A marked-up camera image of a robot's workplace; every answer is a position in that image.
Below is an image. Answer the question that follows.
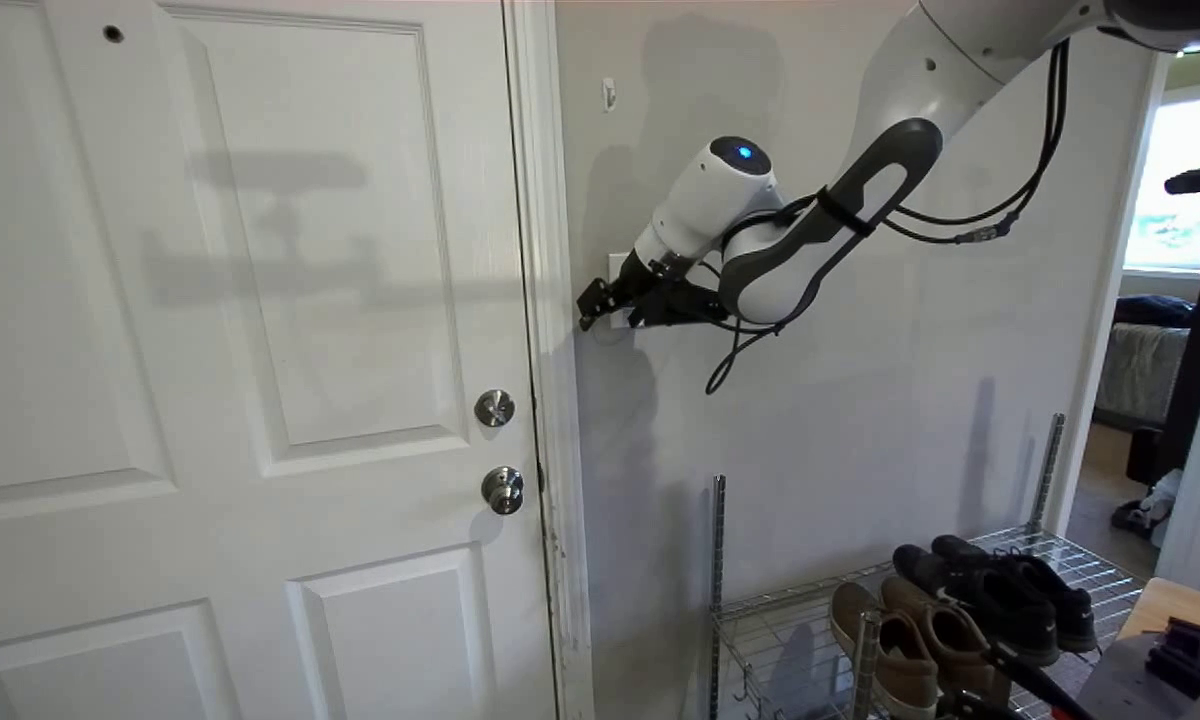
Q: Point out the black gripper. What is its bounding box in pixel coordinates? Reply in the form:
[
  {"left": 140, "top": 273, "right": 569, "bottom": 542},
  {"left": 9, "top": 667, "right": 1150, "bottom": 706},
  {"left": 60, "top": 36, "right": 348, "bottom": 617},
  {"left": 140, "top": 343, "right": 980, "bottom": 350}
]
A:
[{"left": 571, "top": 246, "right": 727, "bottom": 336}]

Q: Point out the silver deadbolt thumb turn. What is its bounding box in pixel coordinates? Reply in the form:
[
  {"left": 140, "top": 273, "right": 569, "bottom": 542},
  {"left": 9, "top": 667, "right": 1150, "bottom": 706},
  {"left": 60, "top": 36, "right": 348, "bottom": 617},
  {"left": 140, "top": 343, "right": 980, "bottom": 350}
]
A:
[{"left": 474, "top": 387, "right": 521, "bottom": 430}]

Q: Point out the silver round door knob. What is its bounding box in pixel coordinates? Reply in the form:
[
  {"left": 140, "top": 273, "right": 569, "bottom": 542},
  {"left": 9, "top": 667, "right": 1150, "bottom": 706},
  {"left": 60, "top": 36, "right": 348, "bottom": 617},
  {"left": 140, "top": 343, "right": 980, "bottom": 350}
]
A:
[{"left": 478, "top": 462, "right": 527, "bottom": 518}]

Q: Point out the white panel door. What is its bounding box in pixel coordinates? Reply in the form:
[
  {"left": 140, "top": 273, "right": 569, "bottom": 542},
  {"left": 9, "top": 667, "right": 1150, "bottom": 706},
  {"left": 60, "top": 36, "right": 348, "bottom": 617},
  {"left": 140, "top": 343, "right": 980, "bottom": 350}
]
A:
[{"left": 0, "top": 0, "right": 559, "bottom": 720}]

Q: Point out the brown suede shoe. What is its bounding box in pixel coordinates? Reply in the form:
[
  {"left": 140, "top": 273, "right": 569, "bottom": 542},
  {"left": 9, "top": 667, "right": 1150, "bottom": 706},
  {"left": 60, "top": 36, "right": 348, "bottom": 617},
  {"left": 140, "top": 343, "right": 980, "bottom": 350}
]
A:
[
  {"left": 878, "top": 570, "right": 1021, "bottom": 706},
  {"left": 828, "top": 576, "right": 949, "bottom": 720}
]

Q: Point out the black shoe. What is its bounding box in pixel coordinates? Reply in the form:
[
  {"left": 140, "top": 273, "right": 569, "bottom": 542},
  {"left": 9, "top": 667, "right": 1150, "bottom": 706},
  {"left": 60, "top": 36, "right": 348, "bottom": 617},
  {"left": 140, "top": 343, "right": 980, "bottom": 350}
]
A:
[
  {"left": 889, "top": 538, "right": 1064, "bottom": 667},
  {"left": 929, "top": 532, "right": 1101, "bottom": 655}
]

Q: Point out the bed with dark bedding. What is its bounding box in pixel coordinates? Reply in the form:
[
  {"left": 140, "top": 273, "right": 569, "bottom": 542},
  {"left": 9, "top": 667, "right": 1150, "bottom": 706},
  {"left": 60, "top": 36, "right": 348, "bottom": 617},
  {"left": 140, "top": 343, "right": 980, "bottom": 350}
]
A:
[{"left": 1094, "top": 290, "right": 1200, "bottom": 430}]

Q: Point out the black tripod leg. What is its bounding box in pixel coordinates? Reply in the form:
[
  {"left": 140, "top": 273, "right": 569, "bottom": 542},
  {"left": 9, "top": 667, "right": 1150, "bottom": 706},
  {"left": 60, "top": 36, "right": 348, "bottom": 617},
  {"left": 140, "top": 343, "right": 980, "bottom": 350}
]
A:
[{"left": 980, "top": 634, "right": 1101, "bottom": 720}]

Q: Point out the bright window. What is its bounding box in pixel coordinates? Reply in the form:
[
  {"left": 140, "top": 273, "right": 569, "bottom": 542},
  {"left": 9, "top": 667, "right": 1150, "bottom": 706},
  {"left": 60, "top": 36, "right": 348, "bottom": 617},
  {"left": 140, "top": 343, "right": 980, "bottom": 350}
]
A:
[{"left": 1124, "top": 89, "right": 1200, "bottom": 276}]

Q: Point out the white door frame trim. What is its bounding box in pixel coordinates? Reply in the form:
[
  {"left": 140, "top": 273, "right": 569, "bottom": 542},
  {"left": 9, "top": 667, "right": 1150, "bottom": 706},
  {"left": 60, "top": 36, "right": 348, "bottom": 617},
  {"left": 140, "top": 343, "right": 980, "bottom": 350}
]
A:
[{"left": 495, "top": 0, "right": 601, "bottom": 720}]

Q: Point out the metal wire shoe rack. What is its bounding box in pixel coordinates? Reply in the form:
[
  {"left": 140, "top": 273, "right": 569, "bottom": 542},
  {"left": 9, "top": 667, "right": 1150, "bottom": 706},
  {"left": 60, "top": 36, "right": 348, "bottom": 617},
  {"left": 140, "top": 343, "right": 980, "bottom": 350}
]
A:
[{"left": 701, "top": 412, "right": 1154, "bottom": 720}]

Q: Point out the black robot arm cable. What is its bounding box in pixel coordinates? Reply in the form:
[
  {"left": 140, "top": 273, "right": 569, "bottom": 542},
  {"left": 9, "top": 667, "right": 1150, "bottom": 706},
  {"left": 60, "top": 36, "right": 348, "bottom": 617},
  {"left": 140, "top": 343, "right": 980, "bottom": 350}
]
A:
[{"left": 701, "top": 36, "right": 1076, "bottom": 399}]

